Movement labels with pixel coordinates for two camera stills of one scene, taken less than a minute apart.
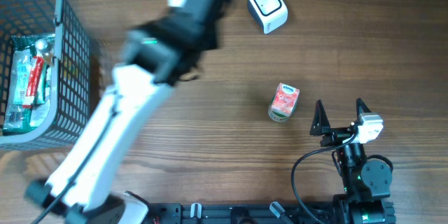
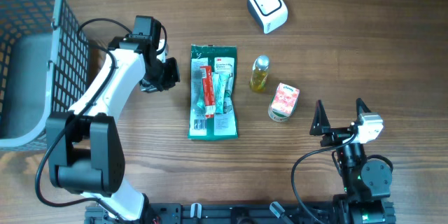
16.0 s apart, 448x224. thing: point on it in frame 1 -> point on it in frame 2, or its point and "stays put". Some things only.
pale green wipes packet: x=21 y=68 -> x=222 y=83
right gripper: x=321 y=126 stays put
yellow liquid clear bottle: x=45 y=50 -> x=260 y=73
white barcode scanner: x=267 y=6 stays put
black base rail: x=292 y=213 stays put
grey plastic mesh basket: x=34 y=3 stays put
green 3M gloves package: x=29 y=86 -> x=213 y=101
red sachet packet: x=37 y=66 -> x=206 y=75
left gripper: x=202 y=36 -> x=170 y=75
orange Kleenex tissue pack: x=283 y=103 stays put
